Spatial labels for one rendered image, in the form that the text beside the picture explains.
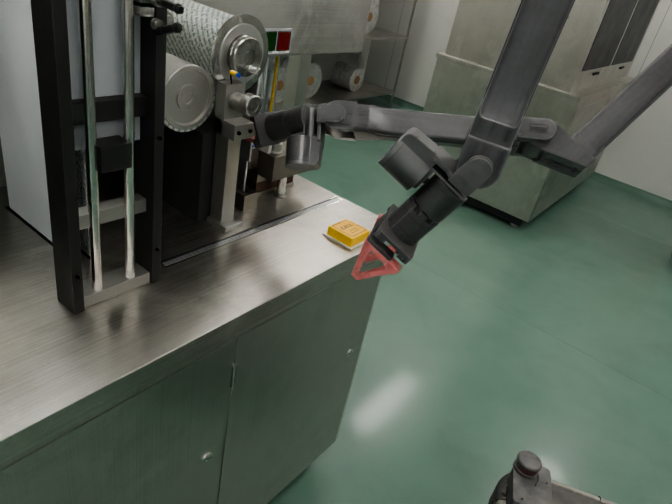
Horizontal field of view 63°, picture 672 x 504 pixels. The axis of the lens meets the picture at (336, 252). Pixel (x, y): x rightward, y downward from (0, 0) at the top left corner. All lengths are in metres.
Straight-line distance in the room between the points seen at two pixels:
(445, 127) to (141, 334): 0.65
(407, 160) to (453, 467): 1.46
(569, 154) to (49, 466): 0.98
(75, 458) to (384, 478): 1.20
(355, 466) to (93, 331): 1.21
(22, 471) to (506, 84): 0.81
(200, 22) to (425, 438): 1.55
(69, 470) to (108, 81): 0.57
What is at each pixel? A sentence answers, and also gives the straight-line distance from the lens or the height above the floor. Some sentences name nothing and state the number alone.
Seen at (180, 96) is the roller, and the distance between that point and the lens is 1.07.
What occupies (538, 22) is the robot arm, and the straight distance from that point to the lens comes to 0.71.
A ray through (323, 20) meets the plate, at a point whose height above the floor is 1.24.
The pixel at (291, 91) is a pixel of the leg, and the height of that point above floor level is 0.95.
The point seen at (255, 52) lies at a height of 1.26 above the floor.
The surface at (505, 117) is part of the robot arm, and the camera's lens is 0.73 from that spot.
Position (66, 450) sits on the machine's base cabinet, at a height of 0.78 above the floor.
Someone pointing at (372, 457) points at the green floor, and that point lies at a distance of 1.97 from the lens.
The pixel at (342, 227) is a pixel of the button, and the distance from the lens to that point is 1.22.
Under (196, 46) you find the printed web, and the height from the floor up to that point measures 1.25.
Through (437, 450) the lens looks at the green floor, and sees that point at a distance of 2.07.
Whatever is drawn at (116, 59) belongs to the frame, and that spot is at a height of 1.28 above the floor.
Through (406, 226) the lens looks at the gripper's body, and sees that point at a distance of 0.79.
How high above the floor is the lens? 1.49
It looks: 30 degrees down
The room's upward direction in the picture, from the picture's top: 12 degrees clockwise
